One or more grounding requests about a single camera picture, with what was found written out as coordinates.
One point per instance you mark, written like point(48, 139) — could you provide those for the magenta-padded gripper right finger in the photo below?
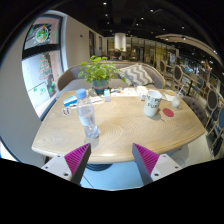
point(146, 159)

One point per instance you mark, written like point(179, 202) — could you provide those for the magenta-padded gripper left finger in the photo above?
point(77, 159)

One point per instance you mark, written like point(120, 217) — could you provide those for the clear blue-capped water bottle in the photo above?
point(87, 116)

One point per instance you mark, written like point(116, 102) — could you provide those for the pill blister pack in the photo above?
point(66, 111)

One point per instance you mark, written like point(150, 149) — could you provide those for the flat round red coaster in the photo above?
point(168, 112)

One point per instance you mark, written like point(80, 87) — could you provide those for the white mug with black lettering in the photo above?
point(152, 104)

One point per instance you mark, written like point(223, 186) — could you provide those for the blue and white carton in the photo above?
point(70, 101)

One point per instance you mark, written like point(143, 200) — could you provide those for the small light blue box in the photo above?
point(107, 95)

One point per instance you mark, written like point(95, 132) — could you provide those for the dark grey tufted armchair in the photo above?
point(196, 108)

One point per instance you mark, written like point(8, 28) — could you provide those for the grey curved sofa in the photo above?
point(70, 78)

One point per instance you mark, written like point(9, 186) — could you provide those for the grey white chevron cushion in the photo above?
point(136, 75)

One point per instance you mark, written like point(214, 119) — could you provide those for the green potted plant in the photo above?
point(99, 71)

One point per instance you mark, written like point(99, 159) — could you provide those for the person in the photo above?
point(116, 54)

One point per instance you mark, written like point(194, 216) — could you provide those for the group of ceiling spotlights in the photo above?
point(182, 37)

